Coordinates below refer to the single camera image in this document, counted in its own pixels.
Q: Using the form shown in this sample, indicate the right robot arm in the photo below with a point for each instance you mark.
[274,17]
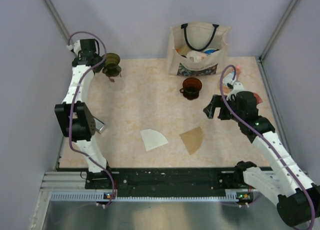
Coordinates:
[295,195]

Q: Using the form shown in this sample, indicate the clear glass coffee server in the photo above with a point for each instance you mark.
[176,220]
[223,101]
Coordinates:
[117,83]

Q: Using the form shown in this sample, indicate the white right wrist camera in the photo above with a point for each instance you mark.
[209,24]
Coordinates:
[237,87]

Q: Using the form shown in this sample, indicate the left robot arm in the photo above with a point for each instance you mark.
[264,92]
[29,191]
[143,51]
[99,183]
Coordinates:
[76,121]

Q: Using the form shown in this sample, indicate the brown coffee dripper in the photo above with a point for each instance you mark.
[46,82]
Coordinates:
[191,88]

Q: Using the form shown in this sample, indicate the silver rectangular box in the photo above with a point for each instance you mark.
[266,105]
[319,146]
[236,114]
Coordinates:
[99,126]

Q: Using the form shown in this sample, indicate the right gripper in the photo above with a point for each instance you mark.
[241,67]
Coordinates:
[216,102]

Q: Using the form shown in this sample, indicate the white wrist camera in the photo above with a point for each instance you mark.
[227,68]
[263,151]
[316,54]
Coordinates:
[237,87]
[75,48]

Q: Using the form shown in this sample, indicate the dark carafe with red lid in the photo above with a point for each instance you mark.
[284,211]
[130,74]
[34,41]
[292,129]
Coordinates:
[258,98]

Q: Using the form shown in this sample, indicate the white paper coffee filter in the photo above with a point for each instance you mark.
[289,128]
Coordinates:
[152,139]

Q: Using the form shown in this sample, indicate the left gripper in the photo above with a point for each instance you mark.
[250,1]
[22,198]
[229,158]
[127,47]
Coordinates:
[98,69]

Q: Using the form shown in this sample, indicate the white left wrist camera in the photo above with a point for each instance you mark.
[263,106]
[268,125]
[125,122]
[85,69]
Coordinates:
[75,48]

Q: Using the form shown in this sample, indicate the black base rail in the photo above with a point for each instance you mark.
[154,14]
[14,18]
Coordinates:
[166,182]

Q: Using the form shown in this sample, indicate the olive green coffee dripper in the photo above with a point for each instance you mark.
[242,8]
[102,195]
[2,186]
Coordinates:
[111,66]

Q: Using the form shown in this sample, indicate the beige canvas tote bag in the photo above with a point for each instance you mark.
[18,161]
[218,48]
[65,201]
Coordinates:
[197,49]

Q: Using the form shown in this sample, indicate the pink lotion bottle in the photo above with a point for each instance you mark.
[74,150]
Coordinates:
[230,76]

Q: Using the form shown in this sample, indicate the brown paper coffee filter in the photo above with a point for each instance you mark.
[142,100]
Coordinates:
[192,139]

